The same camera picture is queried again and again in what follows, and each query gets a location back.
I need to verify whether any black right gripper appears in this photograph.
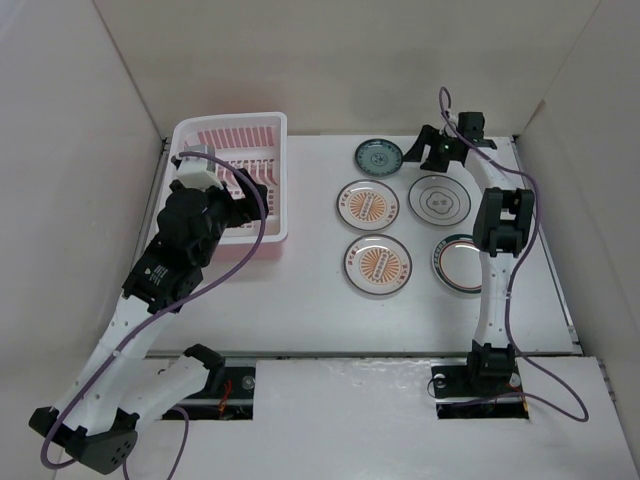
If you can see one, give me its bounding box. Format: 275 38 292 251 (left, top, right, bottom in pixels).
401 124 456 172

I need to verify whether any blue floral plate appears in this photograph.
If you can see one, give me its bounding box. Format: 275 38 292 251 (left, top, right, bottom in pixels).
354 138 403 178

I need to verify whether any orange sunburst plate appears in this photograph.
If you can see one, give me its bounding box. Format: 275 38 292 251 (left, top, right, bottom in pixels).
336 179 400 232
342 234 413 296

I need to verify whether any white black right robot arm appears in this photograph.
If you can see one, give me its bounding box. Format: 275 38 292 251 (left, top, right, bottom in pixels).
403 107 536 399

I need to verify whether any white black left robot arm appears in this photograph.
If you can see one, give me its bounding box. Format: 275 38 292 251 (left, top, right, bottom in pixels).
29 167 268 475

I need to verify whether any white pink dish rack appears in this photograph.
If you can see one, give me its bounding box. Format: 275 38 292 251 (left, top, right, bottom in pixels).
169 112 288 260

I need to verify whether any white plate grey rim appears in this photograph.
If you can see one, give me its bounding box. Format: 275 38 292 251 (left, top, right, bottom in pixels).
408 175 471 227

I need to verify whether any green red rimmed plate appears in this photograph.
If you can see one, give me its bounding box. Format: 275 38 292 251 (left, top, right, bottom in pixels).
431 234 482 295

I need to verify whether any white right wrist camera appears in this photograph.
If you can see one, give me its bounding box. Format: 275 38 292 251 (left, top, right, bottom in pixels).
442 110 458 138

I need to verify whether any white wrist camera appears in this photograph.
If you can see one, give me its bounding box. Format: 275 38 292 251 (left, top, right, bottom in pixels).
442 110 458 138
171 156 223 191

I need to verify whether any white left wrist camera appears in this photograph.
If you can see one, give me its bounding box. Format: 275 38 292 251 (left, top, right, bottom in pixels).
171 156 223 191

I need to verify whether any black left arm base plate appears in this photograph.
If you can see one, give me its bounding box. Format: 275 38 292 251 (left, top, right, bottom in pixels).
177 366 256 421

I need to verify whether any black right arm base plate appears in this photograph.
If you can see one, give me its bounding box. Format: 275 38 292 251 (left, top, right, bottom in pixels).
429 363 529 420

